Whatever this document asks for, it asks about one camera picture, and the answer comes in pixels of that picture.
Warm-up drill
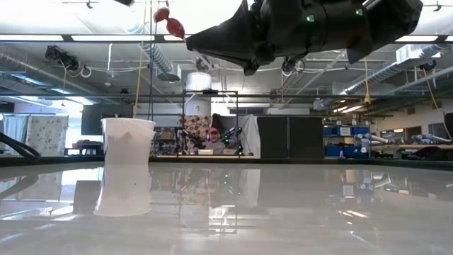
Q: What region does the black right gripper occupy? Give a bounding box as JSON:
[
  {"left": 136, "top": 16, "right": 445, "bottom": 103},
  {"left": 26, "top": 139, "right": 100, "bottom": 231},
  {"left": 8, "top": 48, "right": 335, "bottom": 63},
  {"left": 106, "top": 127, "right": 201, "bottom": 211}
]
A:
[{"left": 185, "top": 0, "right": 328, "bottom": 77}]

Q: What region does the red lollipop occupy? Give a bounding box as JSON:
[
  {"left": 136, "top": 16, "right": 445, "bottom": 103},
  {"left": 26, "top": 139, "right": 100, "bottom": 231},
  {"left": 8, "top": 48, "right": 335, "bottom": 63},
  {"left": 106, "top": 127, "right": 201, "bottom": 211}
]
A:
[{"left": 154, "top": 6, "right": 186, "bottom": 40}]

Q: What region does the white cylindrical tank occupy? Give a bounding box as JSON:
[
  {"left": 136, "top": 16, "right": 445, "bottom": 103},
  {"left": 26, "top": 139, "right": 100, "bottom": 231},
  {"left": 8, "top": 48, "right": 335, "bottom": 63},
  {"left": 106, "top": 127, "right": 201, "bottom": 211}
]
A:
[{"left": 185, "top": 70, "right": 213, "bottom": 116}]

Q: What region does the black hanging cloth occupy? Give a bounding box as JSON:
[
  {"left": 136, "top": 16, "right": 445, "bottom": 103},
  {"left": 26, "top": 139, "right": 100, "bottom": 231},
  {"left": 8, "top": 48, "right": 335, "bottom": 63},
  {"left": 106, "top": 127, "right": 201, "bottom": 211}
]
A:
[{"left": 210, "top": 113, "right": 233, "bottom": 135}]

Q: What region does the white hanging cloth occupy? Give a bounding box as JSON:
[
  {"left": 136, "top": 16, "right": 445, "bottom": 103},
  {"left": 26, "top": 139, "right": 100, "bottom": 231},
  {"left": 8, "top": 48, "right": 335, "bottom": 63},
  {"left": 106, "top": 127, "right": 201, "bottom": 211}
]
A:
[{"left": 229, "top": 114, "right": 262, "bottom": 159}]

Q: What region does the brown dotted cloth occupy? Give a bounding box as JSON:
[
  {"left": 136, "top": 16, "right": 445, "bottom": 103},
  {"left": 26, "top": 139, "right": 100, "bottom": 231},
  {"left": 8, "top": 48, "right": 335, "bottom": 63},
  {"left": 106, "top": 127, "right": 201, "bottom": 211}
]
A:
[{"left": 178, "top": 115, "right": 213, "bottom": 155}]

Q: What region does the person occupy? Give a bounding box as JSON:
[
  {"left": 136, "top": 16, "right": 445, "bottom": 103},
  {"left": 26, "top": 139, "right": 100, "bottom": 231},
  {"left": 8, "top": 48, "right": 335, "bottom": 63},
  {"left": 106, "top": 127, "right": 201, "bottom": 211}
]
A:
[{"left": 203, "top": 127, "right": 227, "bottom": 154}]

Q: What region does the blue storage bin shelf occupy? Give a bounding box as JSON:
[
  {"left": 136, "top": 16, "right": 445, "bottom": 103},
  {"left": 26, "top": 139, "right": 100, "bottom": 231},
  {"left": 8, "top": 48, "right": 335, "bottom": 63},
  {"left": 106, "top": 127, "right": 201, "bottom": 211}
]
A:
[{"left": 321, "top": 124, "right": 372, "bottom": 157}]

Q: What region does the long ceiling light strip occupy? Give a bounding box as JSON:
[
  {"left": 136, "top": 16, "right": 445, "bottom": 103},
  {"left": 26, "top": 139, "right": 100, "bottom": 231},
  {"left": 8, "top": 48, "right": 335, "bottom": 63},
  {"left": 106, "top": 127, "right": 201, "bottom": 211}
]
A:
[{"left": 0, "top": 33, "right": 453, "bottom": 44}]

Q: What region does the white plastic bucket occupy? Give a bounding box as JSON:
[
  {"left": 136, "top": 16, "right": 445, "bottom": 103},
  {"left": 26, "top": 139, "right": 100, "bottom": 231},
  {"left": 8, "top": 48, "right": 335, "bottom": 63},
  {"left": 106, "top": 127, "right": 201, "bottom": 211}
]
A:
[{"left": 101, "top": 117, "right": 157, "bottom": 166}]

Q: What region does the white air unit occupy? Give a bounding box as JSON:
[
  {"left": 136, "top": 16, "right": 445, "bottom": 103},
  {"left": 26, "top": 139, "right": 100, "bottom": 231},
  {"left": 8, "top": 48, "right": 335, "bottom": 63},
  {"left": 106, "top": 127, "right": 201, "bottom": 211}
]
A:
[{"left": 395, "top": 43, "right": 442, "bottom": 65}]

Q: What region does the black ceiling device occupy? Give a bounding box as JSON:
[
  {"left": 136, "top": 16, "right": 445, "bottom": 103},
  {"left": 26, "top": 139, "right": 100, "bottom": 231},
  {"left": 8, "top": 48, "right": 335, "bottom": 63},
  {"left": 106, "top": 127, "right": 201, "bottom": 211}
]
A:
[{"left": 45, "top": 45, "right": 81, "bottom": 72}]

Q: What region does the white floral curtain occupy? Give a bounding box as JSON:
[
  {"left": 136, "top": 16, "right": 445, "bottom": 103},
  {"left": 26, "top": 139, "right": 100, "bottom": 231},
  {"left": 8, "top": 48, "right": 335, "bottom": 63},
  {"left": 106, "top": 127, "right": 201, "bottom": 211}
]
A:
[{"left": 25, "top": 115, "right": 70, "bottom": 156}]

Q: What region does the plain pale curtain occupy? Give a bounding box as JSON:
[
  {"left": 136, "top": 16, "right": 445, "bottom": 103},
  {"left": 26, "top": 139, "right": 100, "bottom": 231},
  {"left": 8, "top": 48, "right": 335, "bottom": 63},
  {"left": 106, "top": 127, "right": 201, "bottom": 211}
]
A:
[{"left": 1, "top": 114, "right": 30, "bottom": 148}]

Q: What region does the black curved bar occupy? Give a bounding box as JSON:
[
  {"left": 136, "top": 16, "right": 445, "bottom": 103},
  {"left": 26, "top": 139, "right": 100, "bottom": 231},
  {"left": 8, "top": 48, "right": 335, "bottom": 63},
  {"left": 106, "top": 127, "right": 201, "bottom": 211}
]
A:
[{"left": 0, "top": 131, "right": 42, "bottom": 159}]

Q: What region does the black metal frame stand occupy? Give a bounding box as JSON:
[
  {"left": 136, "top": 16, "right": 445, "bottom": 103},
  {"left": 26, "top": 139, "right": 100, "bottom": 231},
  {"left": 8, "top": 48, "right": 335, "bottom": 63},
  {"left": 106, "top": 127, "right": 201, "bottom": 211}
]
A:
[{"left": 181, "top": 89, "right": 240, "bottom": 157}]

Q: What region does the black ceiling camera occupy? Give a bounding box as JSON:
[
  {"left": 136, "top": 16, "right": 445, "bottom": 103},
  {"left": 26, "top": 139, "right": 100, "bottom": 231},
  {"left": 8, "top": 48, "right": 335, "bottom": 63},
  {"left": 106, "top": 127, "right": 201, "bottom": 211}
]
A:
[{"left": 282, "top": 56, "right": 306, "bottom": 74}]

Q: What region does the silver flexible air duct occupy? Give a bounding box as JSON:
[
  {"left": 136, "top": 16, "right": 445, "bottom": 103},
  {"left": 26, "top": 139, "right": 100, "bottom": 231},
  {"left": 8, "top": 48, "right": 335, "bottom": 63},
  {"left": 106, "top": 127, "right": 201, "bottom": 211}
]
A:
[{"left": 122, "top": 21, "right": 175, "bottom": 76}]

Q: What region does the yellow hanging rope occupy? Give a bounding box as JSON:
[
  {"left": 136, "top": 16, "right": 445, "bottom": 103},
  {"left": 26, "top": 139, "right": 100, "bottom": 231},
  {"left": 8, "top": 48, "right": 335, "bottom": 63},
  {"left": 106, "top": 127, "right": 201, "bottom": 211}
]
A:
[{"left": 362, "top": 58, "right": 373, "bottom": 106}]

